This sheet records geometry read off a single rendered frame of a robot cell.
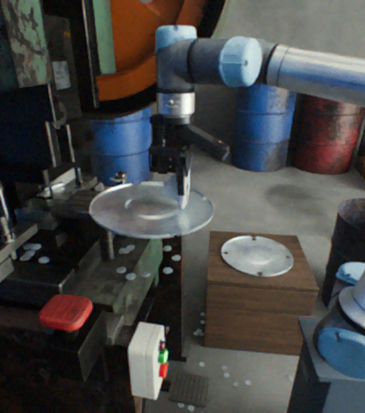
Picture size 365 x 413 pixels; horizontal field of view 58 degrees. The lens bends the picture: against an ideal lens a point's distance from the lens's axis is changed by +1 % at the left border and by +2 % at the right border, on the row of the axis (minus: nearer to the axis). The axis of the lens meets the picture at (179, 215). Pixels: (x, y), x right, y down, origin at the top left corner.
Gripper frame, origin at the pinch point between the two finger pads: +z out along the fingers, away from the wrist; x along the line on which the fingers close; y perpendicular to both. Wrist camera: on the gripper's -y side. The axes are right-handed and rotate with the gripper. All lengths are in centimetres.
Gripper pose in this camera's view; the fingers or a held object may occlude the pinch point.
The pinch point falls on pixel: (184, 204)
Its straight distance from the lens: 75.0
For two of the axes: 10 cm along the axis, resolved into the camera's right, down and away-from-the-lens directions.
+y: -9.8, -0.9, 1.9
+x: -2.1, 4.4, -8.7
